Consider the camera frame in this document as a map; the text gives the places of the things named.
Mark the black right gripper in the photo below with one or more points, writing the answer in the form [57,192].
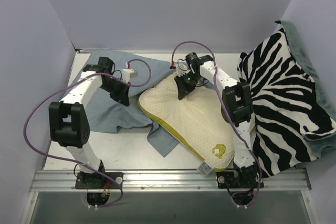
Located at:
[184,84]

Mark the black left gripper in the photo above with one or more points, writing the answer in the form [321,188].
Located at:
[119,93]

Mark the cream yellow-edged pillow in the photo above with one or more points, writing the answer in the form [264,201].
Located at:
[196,121]

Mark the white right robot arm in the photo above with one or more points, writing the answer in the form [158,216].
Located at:
[238,109]

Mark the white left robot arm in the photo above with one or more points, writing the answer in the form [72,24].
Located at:
[69,125]

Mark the zebra print cushion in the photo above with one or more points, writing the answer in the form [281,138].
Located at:
[292,123]

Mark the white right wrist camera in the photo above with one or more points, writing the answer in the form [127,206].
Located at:
[181,68]

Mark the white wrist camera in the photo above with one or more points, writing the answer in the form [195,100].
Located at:
[128,73]
[181,68]

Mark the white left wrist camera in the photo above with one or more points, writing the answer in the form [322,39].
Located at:
[128,73]

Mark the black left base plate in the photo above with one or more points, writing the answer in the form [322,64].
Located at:
[115,179]

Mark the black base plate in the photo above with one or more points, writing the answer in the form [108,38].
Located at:
[115,179]
[225,179]

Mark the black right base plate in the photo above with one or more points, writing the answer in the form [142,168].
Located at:
[225,179]

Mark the aluminium mounting rail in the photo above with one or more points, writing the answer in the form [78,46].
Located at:
[166,180]

